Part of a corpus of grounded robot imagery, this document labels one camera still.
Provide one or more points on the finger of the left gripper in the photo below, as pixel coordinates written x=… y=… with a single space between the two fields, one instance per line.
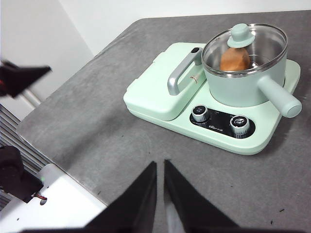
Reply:
x=22 y=77

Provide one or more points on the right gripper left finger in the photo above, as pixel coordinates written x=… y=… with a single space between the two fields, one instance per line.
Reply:
x=136 y=206

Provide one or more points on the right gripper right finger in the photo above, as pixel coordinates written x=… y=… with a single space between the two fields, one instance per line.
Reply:
x=192 y=206

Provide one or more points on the glass lid with green knob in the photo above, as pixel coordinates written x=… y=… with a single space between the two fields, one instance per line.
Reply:
x=240 y=36

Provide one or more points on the brown potato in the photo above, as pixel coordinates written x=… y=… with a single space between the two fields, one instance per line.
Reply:
x=234 y=59

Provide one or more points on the green griddle cover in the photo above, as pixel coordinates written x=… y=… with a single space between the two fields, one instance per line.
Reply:
x=150 y=89

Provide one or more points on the grey ribbed panel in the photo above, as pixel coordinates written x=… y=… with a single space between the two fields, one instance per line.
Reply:
x=14 y=131

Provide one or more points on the silver control knob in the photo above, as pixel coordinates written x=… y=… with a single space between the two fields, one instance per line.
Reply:
x=239 y=123
x=200 y=112

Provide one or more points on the green breakfast machine base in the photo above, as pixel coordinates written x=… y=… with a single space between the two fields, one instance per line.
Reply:
x=213 y=143

